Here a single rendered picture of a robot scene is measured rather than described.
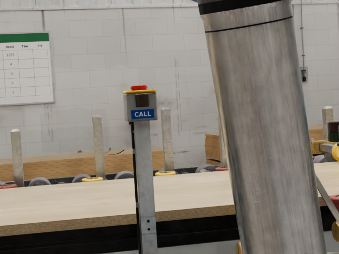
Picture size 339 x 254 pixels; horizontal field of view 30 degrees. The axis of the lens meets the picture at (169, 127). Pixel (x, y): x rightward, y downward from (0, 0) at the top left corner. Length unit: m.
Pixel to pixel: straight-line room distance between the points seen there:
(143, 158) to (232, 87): 0.71
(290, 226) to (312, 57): 8.84
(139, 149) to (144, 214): 0.15
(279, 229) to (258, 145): 0.11
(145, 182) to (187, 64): 7.44
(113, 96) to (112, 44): 0.70
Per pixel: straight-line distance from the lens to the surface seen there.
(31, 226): 1.67
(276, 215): 0.80
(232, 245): 1.76
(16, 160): 2.54
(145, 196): 1.47
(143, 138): 1.45
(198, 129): 8.90
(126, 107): 1.43
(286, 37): 0.78
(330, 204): 1.54
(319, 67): 9.66
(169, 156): 2.57
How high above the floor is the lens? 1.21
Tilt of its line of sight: 3 degrees down
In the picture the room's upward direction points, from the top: 3 degrees counter-clockwise
